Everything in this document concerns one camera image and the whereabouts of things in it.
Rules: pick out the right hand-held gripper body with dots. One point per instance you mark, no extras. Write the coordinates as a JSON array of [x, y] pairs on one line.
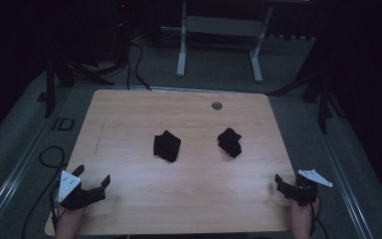
[[303, 192]]

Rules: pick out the black metal stand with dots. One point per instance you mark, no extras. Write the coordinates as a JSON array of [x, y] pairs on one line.
[[50, 86], [324, 106]]

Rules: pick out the person's right hand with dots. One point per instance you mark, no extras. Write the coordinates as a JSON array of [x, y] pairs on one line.
[[302, 215]]

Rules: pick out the person's left hand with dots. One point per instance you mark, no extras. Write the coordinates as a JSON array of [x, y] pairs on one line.
[[69, 216]]

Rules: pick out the grey round table grommet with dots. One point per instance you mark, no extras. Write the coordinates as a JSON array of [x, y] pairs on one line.
[[217, 106]]

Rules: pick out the white metal desk frame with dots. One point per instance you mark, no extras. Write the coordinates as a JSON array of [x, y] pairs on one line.
[[219, 26]]

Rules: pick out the silver floor rail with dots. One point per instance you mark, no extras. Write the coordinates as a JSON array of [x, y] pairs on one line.
[[11, 181], [340, 179]]

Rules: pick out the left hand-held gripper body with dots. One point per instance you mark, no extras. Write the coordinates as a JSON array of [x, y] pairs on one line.
[[79, 196]]

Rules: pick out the black rectangular floor bracket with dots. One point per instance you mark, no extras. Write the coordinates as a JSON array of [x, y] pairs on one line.
[[63, 124]]

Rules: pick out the black sock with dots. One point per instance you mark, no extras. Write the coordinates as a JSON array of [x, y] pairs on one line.
[[166, 146], [229, 142]]

